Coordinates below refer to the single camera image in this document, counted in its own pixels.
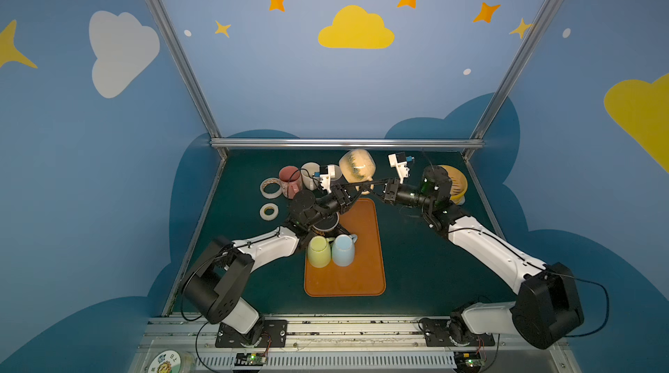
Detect beige ceramic teapot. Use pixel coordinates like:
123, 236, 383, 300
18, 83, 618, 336
339, 148, 376, 183

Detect white ceramic mug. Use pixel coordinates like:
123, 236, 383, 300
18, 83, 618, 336
301, 162, 320, 191

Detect pink ghost pattern mug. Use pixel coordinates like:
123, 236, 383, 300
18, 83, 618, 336
279, 166, 303, 200

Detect purple ceramic mug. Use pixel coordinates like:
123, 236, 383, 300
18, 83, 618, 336
328, 164, 343, 181

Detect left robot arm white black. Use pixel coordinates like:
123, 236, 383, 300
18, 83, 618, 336
179, 183, 362, 346

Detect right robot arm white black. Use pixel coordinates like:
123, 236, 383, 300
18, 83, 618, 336
383, 167, 585, 350

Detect black patterned mug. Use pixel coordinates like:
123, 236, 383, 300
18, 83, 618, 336
312, 213, 340, 236

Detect light blue ceramic mug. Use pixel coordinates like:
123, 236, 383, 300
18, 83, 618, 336
331, 234, 358, 267

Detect yellow-green ceramic mug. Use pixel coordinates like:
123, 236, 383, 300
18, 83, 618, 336
307, 235, 331, 269

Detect yellow bamboo steamer basket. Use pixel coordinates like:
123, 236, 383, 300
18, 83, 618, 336
441, 165, 469, 205

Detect small white tape roll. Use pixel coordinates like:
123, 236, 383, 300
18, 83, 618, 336
260, 202, 279, 222

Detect large patterned tape roll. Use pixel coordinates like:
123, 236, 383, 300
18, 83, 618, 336
260, 177, 283, 200

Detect orange rectangular tray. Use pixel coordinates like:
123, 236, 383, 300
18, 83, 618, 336
304, 198, 386, 297

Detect right controller circuit board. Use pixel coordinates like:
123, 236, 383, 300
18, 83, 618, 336
453, 352, 484, 373

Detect controller circuit board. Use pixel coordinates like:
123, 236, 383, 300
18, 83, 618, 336
453, 352, 484, 373
234, 353, 268, 368

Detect left controller circuit board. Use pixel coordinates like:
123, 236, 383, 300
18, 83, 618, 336
234, 353, 268, 368

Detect round green white sticker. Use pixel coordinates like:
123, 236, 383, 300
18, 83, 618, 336
146, 350, 182, 373

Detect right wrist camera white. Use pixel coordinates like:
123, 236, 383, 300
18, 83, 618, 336
388, 153, 415, 184

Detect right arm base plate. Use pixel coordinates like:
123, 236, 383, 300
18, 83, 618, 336
417, 317, 496, 347

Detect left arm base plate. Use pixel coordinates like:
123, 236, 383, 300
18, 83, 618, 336
215, 319, 287, 349

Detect aluminium front rail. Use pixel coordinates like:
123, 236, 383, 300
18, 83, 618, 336
129, 315, 581, 372

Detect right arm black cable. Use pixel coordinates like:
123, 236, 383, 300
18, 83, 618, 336
563, 273, 611, 338

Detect aluminium frame right post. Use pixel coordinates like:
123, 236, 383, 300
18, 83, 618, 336
463, 0, 564, 163

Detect aluminium frame post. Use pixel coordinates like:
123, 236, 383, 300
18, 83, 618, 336
145, 0, 221, 141
463, 0, 564, 163

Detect aluminium frame left post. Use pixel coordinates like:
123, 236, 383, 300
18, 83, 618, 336
145, 0, 221, 141

